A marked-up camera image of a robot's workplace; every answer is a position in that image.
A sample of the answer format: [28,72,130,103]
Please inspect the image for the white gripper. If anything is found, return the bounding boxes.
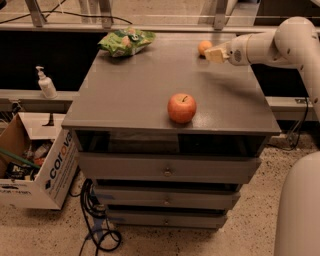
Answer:
[204,34,251,66]

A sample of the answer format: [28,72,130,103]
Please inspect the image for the orange fruit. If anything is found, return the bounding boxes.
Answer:
[198,40,213,56]

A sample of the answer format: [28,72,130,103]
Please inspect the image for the red apple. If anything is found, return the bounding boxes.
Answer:
[167,93,197,124]

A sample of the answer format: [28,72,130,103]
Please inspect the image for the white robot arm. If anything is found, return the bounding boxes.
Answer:
[205,17,320,256]

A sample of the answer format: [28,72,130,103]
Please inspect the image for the green chip bag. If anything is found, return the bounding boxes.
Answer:
[98,27,156,58]

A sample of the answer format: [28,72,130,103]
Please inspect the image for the grey drawer cabinet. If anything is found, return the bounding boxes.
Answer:
[62,33,280,229]

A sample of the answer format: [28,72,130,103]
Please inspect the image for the white pump dispenser bottle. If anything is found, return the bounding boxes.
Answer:
[36,66,57,99]

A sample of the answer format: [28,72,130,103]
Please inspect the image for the grey metal window ledge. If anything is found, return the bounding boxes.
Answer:
[0,89,79,113]

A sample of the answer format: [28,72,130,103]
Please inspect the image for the white cardboard box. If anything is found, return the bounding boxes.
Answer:
[0,112,78,210]

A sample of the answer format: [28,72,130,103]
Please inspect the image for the black cable behind glass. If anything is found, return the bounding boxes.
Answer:
[0,0,134,26]

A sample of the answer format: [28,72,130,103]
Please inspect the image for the black floor cables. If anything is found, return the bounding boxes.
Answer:
[68,166,123,256]

